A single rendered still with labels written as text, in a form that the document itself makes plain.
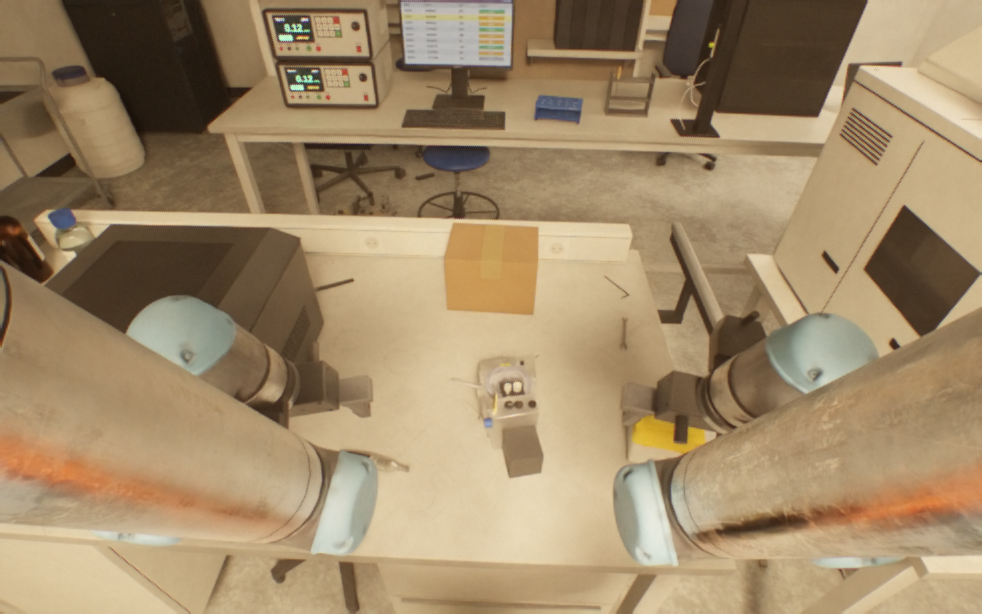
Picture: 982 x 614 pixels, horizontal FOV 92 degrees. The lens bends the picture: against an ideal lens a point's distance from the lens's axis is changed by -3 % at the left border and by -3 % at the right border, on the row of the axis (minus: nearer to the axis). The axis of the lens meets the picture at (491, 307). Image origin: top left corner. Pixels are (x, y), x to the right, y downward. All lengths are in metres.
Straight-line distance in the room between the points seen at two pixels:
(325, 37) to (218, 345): 2.11
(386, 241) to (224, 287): 0.58
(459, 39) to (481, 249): 1.43
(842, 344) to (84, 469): 0.47
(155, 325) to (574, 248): 1.12
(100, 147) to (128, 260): 3.54
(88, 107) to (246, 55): 1.76
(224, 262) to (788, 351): 0.90
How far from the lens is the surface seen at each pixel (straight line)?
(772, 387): 0.48
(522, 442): 0.92
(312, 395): 0.59
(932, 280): 1.19
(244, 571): 2.02
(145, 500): 0.25
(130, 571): 1.47
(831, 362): 0.46
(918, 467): 0.21
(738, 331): 0.61
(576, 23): 2.66
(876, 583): 1.34
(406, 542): 0.93
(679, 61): 4.49
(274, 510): 0.33
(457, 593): 1.22
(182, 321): 0.46
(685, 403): 0.60
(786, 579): 2.10
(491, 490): 0.96
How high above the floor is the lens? 1.75
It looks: 42 degrees down
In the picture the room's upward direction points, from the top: 1 degrees clockwise
